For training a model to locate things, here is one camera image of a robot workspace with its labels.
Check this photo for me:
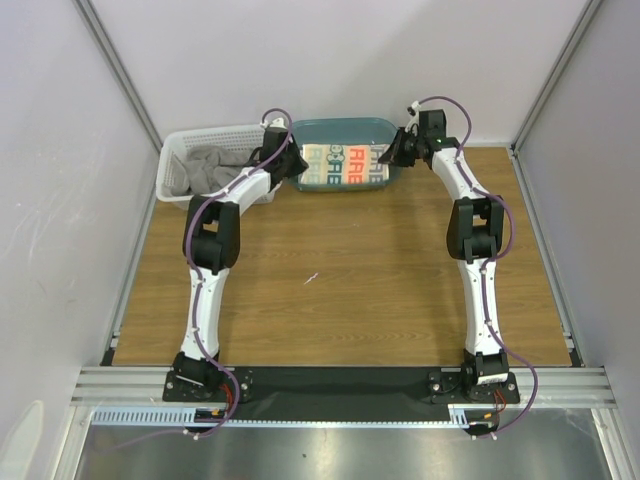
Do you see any orange white lettered towel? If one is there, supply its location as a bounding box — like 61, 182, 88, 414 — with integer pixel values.
298, 144, 390, 188

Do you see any grey towel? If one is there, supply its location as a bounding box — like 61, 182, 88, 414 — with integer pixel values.
169, 146, 256, 196

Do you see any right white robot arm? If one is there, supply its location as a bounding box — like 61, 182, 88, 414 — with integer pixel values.
381, 106, 509, 402

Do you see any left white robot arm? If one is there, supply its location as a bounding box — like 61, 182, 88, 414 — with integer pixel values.
163, 125, 307, 401

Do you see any teal plastic tub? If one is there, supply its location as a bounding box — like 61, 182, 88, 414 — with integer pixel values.
290, 117, 400, 193

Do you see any white plastic basket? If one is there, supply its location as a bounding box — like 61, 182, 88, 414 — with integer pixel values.
156, 125, 280, 210

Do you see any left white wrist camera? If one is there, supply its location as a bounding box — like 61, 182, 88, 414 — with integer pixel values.
260, 116, 290, 131

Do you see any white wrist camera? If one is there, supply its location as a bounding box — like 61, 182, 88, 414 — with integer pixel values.
405, 101, 421, 133
260, 116, 290, 131

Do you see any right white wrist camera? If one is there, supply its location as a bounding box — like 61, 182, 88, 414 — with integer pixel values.
405, 101, 421, 133

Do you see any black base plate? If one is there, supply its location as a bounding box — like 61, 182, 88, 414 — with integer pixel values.
162, 364, 521, 424

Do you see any aluminium frame rail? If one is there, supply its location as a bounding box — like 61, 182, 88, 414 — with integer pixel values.
71, 367, 616, 431

